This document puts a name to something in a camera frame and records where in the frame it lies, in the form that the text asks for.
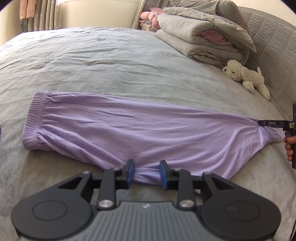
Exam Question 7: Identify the lilac purple pants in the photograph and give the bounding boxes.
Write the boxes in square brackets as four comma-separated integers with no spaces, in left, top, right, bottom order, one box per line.
[22,91,283,185]

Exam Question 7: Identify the person's right hand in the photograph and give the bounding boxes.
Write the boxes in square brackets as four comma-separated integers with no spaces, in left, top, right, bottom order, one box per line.
[283,136,296,162]

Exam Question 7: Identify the white plush dog toy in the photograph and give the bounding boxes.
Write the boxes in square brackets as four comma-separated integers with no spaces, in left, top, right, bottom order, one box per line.
[222,60,270,100]

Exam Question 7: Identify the grey quilted headboard cover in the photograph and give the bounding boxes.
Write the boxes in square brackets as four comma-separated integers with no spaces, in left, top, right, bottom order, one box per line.
[240,7,295,119]

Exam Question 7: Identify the grey bed sheet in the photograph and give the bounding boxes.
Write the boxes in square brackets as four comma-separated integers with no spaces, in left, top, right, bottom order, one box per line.
[1,28,282,240]

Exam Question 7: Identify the folded grey pink duvet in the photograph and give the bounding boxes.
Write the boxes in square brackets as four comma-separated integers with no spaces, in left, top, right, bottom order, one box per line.
[156,9,251,68]

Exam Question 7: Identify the striped fabric by bed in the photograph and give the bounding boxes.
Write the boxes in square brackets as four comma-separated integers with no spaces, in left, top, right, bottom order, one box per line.
[138,20,160,33]

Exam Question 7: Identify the grey star-patterned curtain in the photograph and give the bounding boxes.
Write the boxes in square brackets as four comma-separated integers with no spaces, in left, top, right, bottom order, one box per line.
[21,0,60,33]

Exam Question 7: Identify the pink hanging towel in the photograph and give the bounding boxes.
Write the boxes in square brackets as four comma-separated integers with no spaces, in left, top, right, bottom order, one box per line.
[20,0,37,20]

